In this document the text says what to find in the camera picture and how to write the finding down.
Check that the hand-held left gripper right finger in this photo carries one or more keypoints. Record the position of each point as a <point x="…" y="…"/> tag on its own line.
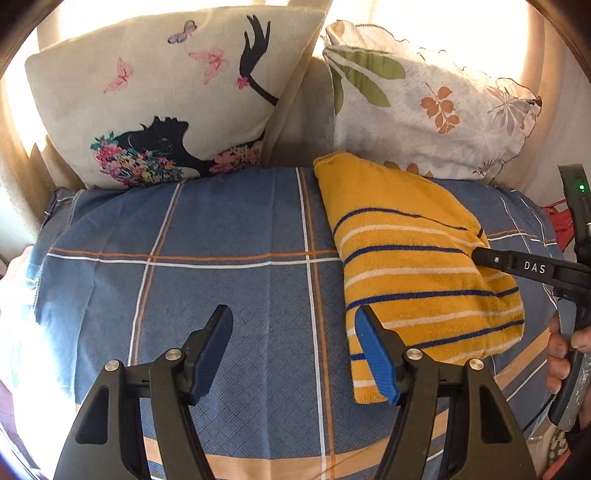
<point x="376" y="355"/>

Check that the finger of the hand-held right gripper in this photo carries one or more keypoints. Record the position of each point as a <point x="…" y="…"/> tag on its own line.
<point x="508" y="264"/>

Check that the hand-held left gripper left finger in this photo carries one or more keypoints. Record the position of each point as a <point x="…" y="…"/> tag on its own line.
<point x="212" y="350"/>

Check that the yellow striped towel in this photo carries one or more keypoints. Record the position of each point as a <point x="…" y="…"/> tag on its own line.
<point x="406" y="240"/>

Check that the person's right hand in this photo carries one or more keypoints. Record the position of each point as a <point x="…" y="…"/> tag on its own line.
<point x="556" y="364"/>

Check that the blue plaid blanket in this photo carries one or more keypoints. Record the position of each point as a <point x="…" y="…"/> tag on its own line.
<point x="207" y="258"/>

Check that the leaf print pillow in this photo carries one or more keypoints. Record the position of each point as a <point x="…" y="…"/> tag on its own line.
<point x="438" y="138"/>

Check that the cream cushion woman silhouette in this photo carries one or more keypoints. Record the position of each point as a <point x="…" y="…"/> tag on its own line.
<point x="138" y="92"/>

